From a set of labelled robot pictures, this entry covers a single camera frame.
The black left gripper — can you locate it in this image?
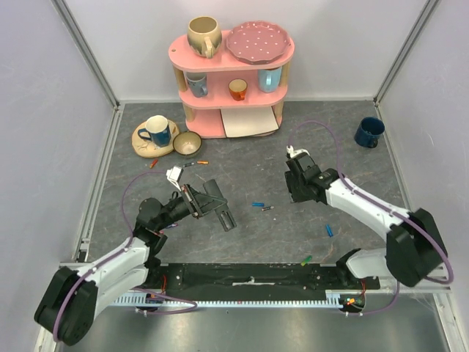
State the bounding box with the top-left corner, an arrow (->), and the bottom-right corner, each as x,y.
156,182 -> 227,231

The black remote control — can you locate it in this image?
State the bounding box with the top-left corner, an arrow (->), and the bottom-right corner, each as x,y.
203,179 -> 237,232

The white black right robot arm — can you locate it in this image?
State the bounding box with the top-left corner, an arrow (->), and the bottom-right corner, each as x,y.
285,146 -> 448,289

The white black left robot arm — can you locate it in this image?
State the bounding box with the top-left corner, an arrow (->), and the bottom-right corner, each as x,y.
34,180 -> 236,346

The blue battery right side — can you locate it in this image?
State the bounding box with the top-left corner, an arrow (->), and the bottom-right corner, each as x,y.
325,224 -> 333,238

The brown beige bowl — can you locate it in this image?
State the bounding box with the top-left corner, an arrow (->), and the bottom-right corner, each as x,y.
173,131 -> 202,157

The red battery near coaster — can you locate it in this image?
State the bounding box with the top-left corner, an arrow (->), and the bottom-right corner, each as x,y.
149,158 -> 158,169

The dark blue cup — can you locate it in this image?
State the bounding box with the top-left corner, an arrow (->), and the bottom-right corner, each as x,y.
354,117 -> 385,149

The green yellow battery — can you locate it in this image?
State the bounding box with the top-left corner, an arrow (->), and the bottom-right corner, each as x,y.
300,255 -> 312,266

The white flat board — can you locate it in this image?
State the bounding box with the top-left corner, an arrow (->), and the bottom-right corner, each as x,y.
221,106 -> 278,138

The beige round coaster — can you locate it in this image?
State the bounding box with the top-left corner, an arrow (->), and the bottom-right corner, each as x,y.
131,120 -> 180,158

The navy white mug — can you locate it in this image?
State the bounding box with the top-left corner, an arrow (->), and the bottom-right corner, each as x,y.
137,115 -> 171,147

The light blue mug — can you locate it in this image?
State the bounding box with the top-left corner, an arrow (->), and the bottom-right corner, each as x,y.
257,67 -> 282,93

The small orange cup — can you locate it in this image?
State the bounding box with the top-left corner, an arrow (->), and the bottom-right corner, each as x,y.
229,78 -> 248,101

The pink three-tier shelf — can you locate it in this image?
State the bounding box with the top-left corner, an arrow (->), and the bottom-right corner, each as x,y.
168,35 -> 295,139

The grey blue mug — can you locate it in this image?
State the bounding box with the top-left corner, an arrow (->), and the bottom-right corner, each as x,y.
185,72 -> 208,98

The pink dotted plate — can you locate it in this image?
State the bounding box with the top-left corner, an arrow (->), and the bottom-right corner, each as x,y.
226,21 -> 291,65

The beige ceramic mug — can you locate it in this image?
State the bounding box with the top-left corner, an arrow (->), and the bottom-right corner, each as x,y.
187,16 -> 223,59

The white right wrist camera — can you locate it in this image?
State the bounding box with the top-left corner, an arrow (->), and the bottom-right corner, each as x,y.
287,145 -> 309,159

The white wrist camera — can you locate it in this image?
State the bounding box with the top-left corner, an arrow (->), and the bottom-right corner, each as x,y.
287,145 -> 309,159
166,166 -> 183,191

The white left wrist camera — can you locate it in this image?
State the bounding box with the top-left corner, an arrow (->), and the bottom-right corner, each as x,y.
166,166 -> 183,191

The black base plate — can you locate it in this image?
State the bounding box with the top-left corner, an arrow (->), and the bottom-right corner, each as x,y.
141,263 -> 380,301

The white slotted cable duct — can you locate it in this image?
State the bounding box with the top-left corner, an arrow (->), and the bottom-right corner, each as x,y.
110,291 -> 364,309

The aluminium frame rail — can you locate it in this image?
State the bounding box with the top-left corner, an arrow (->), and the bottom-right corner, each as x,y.
58,262 -> 451,294

